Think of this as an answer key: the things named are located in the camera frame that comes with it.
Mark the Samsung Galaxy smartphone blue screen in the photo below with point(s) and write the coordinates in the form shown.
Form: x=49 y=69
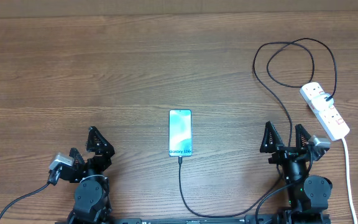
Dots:
x=180 y=133

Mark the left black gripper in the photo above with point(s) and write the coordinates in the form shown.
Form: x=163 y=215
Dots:
x=105 y=150

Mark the white power strip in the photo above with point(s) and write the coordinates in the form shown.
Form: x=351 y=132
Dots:
x=330 y=119

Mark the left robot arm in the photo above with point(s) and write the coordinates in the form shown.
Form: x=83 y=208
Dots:
x=92 y=203

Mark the white charger plug adapter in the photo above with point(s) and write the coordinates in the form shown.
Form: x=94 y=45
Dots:
x=321 y=102

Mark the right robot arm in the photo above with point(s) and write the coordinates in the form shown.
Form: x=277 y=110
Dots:
x=308 y=194

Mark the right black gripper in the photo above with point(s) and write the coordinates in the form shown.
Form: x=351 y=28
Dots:
x=282 y=152

